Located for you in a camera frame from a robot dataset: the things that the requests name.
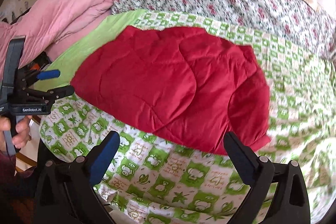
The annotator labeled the green patterned bed sheet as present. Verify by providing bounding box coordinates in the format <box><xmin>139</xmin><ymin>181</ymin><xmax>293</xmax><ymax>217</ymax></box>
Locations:
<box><xmin>33</xmin><ymin>9</ymin><xmax>336</xmax><ymax>224</ymax></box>

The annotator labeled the person's left hand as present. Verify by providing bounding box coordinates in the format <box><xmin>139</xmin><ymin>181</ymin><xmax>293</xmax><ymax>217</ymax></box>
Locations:
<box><xmin>0</xmin><ymin>116</ymin><xmax>31</xmax><ymax>153</ymax></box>

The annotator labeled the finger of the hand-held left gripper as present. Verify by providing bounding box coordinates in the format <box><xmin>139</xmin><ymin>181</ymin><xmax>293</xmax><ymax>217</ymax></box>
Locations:
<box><xmin>26</xmin><ymin>85</ymin><xmax>75</xmax><ymax>102</ymax></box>
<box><xmin>25</xmin><ymin>70</ymin><xmax>61</xmax><ymax>85</ymax></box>

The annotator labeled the pink quilt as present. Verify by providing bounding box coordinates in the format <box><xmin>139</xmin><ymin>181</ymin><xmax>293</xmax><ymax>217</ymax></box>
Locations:
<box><xmin>0</xmin><ymin>0</ymin><xmax>114</xmax><ymax>69</ymax></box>

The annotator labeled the red quilted jacket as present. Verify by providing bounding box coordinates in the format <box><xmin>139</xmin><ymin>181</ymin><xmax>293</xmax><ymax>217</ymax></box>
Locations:
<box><xmin>70</xmin><ymin>25</ymin><xmax>272</xmax><ymax>156</ymax></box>

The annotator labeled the person's left forearm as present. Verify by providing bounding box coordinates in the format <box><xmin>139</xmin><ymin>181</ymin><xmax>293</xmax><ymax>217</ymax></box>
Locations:
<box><xmin>0</xmin><ymin>152</ymin><xmax>20</xmax><ymax>193</ymax></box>

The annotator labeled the wooden furniture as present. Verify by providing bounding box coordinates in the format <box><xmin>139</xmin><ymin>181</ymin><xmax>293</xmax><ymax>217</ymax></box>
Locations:
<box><xmin>14</xmin><ymin>119</ymin><xmax>41</xmax><ymax>173</ymax></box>

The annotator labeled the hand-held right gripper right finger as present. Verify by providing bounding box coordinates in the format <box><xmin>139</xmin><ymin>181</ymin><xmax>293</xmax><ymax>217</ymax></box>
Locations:
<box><xmin>223</xmin><ymin>132</ymin><xmax>311</xmax><ymax>224</ymax></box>

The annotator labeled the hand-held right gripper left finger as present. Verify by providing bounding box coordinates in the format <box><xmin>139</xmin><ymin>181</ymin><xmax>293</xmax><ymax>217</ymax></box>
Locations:
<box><xmin>34</xmin><ymin>131</ymin><xmax>121</xmax><ymax>224</ymax></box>

